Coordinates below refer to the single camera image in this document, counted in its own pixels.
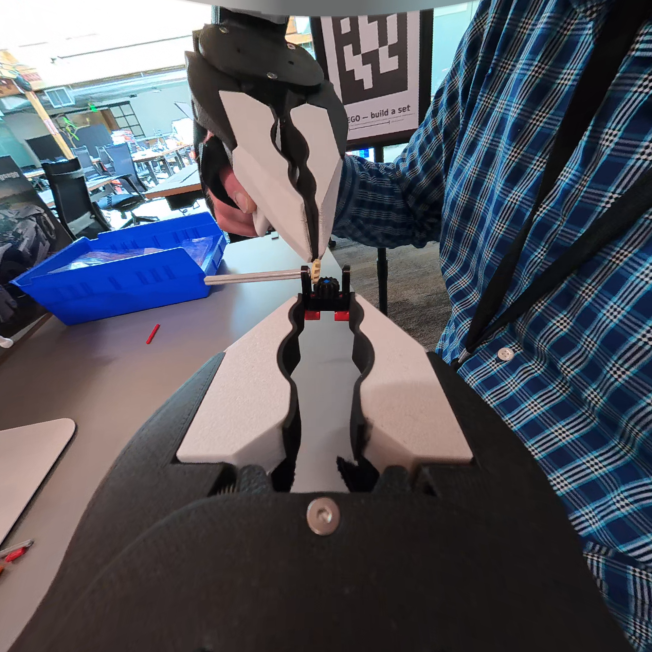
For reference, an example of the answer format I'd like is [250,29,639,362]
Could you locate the white book stand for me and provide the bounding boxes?
[0,418,76,546]

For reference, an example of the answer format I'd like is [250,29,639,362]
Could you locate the person's right hand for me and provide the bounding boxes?
[205,153,271,239]

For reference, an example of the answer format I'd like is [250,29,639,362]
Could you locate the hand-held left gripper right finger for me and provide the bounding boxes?
[338,293,474,492]

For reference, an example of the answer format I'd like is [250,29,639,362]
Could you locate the grey lego axle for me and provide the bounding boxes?
[204,270,302,286]

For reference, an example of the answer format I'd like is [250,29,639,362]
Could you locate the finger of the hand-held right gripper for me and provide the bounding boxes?
[285,103,344,259]
[218,89,319,263]

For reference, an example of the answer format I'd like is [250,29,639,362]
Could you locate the black mesh office chair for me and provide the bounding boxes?
[42,158,112,240]

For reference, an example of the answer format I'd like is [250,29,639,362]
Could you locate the dark printed lego box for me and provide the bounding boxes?
[0,155,72,327]

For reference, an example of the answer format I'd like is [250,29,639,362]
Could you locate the black lego frame assembly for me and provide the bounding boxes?
[300,265,352,323]

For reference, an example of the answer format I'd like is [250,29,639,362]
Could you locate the person's plaid shirt torso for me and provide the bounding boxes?
[407,0,652,652]

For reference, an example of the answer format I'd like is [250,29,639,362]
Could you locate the wooden edged office table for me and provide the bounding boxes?
[144,164,204,200]

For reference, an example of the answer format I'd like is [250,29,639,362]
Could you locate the person's right forearm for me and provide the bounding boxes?
[331,153,449,250]

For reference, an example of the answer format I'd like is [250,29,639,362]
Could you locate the blue plastic bin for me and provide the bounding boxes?
[11,211,227,327]

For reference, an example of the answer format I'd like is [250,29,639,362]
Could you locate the clear plastic bags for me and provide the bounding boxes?
[66,237,215,271]

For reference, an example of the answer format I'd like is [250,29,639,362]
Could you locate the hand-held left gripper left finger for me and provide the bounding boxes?
[176,293,304,492]

